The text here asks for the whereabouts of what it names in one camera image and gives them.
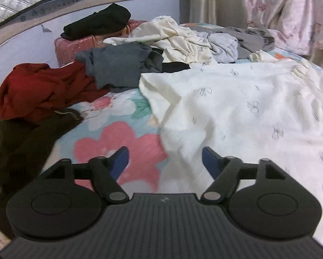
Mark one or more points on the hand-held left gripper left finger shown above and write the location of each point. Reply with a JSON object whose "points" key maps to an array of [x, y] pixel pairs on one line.
{"points": [[121, 159]]}

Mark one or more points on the pink printed quilt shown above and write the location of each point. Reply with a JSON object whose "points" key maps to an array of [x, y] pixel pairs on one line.
{"points": [[285, 5]]}

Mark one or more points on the red garment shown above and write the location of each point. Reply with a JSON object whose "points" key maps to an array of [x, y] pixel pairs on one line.
{"points": [[37, 91]]}

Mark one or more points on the beige curtain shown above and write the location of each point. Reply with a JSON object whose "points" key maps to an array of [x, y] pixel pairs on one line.
{"points": [[204, 0]]}

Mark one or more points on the floral bedspread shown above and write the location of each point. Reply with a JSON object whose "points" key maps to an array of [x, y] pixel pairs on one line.
{"points": [[110, 140]]}

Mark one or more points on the dark grey shirt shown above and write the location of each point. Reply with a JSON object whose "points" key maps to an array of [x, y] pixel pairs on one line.
{"points": [[115, 62]]}

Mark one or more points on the light blue-grey garment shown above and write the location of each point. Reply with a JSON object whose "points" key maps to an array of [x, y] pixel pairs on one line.
{"points": [[223, 48]]}

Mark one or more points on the pink suitcase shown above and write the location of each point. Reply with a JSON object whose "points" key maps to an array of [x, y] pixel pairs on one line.
{"points": [[69, 48]]}

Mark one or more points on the crumpled cream bow-print garment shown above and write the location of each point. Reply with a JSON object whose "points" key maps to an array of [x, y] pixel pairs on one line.
{"points": [[172, 37]]}

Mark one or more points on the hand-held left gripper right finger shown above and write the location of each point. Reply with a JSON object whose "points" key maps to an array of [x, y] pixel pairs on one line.
{"points": [[210, 159]]}

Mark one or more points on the grey garment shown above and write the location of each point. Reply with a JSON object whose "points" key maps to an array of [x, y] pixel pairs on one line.
{"points": [[253, 39]]}

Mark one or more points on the black folded garment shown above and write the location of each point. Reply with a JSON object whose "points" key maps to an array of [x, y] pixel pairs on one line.
{"points": [[102, 21]]}

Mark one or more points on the dark brown garment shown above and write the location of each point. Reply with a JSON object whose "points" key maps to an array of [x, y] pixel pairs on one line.
{"points": [[21, 145]]}

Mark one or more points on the cream bow-print dress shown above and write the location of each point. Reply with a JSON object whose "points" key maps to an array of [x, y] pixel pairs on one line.
{"points": [[245, 108]]}

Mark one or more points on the grey window frame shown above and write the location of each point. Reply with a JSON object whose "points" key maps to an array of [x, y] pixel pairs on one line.
{"points": [[96, 9]]}

